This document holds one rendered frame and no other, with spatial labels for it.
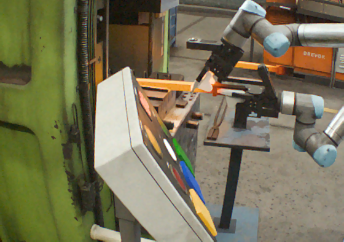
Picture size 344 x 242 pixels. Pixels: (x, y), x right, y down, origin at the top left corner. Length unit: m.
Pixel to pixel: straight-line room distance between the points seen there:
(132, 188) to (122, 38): 1.06
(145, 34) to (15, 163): 0.72
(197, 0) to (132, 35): 7.58
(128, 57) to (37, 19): 0.72
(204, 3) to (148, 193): 8.55
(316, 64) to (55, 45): 4.19
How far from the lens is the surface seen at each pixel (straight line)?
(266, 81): 1.21
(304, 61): 4.83
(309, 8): 4.56
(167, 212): 0.60
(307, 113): 1.23
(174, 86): 1.27
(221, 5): 8.96
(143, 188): 0.57
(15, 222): 1.46
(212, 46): 1.19
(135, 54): 1.55
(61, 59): 0.91
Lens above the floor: 1.45
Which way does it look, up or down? 24 degrees down
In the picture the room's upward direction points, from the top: 2 degrees clockwise
